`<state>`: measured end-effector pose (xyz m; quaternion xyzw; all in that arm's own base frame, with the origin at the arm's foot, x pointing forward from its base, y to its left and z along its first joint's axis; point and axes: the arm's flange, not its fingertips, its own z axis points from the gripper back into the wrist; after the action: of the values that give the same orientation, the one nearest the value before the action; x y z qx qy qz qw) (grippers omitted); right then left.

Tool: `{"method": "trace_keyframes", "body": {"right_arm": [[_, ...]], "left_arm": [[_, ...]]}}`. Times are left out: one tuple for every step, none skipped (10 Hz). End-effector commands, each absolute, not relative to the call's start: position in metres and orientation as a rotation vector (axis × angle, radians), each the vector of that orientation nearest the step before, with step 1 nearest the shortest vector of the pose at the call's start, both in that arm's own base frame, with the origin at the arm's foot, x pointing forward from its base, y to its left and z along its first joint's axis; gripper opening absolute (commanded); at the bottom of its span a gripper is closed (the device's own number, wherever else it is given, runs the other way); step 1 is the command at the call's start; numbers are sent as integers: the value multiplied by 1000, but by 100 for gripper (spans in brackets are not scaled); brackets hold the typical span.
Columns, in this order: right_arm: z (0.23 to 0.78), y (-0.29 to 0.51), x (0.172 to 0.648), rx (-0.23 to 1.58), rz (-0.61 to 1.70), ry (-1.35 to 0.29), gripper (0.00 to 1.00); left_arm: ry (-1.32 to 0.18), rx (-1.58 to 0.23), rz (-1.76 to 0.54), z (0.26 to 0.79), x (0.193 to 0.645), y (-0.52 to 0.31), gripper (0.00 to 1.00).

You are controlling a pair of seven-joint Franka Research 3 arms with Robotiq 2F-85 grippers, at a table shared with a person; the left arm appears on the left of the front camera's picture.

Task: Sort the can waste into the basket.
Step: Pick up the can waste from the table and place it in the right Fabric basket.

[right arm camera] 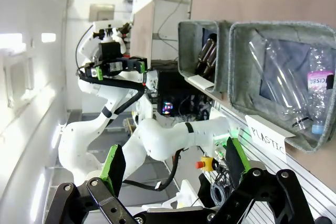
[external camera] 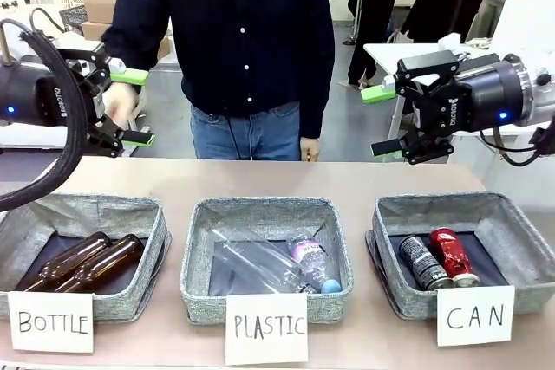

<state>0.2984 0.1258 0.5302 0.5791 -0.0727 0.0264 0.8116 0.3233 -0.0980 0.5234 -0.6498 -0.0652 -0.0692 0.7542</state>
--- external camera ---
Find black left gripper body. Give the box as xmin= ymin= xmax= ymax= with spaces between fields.
xmin=0 ymin=61 xmax=114 ymax=146

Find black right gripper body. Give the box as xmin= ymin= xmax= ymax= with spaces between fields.
xmin=409 ymin=53 xmax=528 ymax=140

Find crushed red can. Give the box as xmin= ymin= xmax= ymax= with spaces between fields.
xmin=428 ymin=227 xmax=481 ymax=289

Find black can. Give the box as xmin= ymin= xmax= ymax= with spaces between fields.
xmin=398 ymin=234 xmax=454 ymax=291

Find brown glass bottle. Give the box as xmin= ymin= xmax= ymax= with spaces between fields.
xmin=14 ymin=231 xmax=112 ymax=293
xmin=53 ymin=233 xmax=146 ymax=295

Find small pink-label plastic bottle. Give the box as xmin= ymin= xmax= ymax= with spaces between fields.
xmin=287 ymin=234 xmax=343 ymax=295

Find person's left forearm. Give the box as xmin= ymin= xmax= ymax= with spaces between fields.
xmin=298 ymin=36 xmax=336 ymax=141

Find grey fabric basket labelled bottle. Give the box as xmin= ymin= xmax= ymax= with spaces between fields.
xmin=0 ymin=191 xmax=173 ymax=323

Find grey fabric basket labelled can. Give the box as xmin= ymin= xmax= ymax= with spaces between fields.
xmin=365 ymin=191 xmax=555 ymax=321

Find grey fabric basket labelled plastic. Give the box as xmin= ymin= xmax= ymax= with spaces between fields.
xmin=180 ymin=196 xmax=354 ymax=325

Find white paper sign CAN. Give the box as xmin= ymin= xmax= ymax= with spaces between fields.
xmin=436 ymin=284 xmax=517 ymax=347

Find person's right hand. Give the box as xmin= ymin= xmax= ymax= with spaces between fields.
xmin=102 ymin=81 xmax=139 ymax=125

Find person's left hand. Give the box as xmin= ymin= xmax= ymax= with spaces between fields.
xmin=299 ymin=136 xmax=322 ymax=163

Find flat closed cardboard box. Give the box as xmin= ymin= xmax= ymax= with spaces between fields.
xmin=156 ymin=35 xmax=172 ymax=62
xmin=81 ymin=20 xmax=110 ymax=42

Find background person in black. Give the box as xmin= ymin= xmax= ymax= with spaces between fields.
xmin=346 ymin=0 xmax=420 ymax=88

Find dark plastic crate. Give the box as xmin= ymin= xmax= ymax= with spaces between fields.
xmin=59 ymin=4 xmax=88 ymax=36

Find person in dark shirt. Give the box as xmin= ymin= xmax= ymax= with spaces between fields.
xmin=100 ymin=0 xmax=336 ymax=162

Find white paper sign BOTTLE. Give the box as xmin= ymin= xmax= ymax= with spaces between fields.
xmin=7 ymin=290 xmax=95 ymax=354

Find white paper sign PLASTIC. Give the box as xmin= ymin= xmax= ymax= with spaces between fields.
xmin=224 ymin=293 xmax=310 ymax=367

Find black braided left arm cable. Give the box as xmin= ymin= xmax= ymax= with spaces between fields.
xmin=0 ymin=17 xmax=85 ymax=213

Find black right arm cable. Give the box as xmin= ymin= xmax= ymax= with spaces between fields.
xmin=478 ymin=114 xmax=555 ymax=168

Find thin black hanging cord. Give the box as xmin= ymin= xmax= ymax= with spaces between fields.
xmin=225 ymin=114 xmax=243 ymax=160

